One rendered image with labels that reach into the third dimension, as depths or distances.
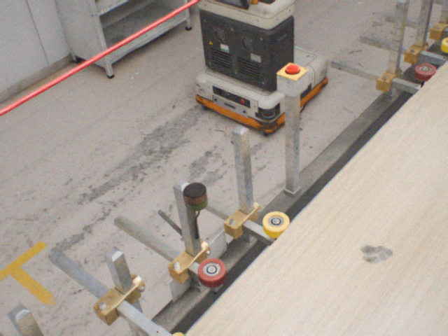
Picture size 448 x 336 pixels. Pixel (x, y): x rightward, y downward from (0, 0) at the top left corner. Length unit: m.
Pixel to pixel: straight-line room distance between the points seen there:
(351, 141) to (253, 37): 1.11
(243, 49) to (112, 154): 1.04
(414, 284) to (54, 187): 2.31
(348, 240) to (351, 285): 0.15
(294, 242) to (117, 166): 1.92
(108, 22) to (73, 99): 0.85
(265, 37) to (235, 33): 0.22
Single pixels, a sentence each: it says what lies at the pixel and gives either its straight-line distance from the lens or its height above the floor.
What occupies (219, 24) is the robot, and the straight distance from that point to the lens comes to 3.26.
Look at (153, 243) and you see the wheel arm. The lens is 1.68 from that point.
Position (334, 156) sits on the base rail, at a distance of 2.17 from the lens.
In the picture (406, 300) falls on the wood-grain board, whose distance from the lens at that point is 1.50.
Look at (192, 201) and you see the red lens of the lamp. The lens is 1.39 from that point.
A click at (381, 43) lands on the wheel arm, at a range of 2.66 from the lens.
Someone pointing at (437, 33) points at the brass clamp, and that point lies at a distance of 2.79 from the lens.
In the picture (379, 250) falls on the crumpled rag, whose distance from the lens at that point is 1.57.
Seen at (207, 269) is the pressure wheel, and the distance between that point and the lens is 1.54.
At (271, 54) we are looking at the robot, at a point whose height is 0.55.
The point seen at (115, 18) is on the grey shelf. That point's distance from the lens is 4.66.
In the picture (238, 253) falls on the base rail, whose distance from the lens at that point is 1.83.
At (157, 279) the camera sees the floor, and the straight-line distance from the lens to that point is 2.69.
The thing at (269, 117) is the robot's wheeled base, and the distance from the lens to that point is 3.25.
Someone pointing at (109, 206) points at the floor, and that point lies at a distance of 3.09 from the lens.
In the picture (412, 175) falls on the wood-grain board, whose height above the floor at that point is 0.90.
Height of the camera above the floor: 2.11
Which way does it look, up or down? 42 degrees down
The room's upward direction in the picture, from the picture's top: 7 degrees counter-clockwise
